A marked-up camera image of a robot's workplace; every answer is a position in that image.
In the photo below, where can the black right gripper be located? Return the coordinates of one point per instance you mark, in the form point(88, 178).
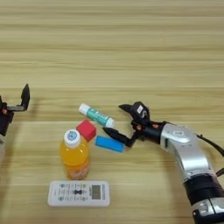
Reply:
point(150, 131)

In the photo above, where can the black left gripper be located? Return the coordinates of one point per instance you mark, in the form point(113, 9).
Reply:
point(4, 122)

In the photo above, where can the green white glue stick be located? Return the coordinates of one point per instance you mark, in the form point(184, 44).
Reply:
point(97, 115)

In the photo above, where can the orange juice bottle white cap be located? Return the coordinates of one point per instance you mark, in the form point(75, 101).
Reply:
point(74, 157)

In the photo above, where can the white remote control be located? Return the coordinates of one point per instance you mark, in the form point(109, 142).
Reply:
point(75, 194)

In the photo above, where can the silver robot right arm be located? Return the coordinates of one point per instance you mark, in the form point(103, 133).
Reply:
point(189, 157)

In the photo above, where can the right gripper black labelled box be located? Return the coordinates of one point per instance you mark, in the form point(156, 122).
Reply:
point(140, 110)

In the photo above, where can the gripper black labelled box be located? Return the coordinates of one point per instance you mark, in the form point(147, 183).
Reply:
point(1, 102)
point(140, 110)

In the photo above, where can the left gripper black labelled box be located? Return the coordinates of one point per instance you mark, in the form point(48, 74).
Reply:
point(1, 102)

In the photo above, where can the blue rectangular block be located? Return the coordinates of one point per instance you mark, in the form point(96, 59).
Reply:
point(109, 144)

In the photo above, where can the red cube block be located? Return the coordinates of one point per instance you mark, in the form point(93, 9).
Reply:
point(86, 130)

